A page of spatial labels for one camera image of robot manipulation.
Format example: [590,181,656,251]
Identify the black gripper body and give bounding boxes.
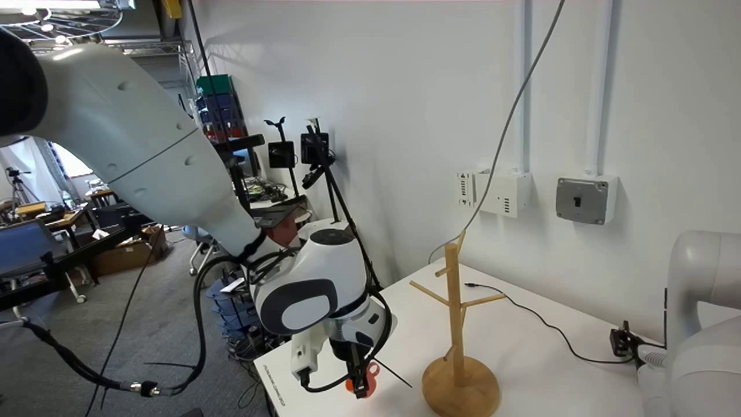
[330,337,373,382]

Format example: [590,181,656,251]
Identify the orange cup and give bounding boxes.
[343,361,384,399]

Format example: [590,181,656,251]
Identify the wooden cup stand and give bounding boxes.
[408,236,509,417]

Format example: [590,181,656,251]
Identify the cardboard box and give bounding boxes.
[90,224,173,279]

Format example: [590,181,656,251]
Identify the shelf with green bins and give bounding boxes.
[191,71,254,149]

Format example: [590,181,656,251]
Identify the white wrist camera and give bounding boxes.
[291,332,330,388]

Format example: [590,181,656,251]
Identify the thin black table cable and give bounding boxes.
[464,280,622,366]

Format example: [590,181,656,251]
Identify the black Franka arm cable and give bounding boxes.
[9,229,269,401]

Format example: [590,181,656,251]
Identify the black camera tripod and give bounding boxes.
[298,115,388,297]

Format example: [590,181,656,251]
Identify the small black camera stand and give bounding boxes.
[264,113,302,205]

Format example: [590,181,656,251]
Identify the white wall socket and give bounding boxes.
[454,166,536,220]

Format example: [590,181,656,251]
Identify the grey wall box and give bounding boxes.
[553,174,622,229]

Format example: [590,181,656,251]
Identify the grey hanging cable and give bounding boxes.
[426,0,571,267]

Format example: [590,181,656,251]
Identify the white wall conduit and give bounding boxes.
[595,0,623,181]
[519,0,537,177]

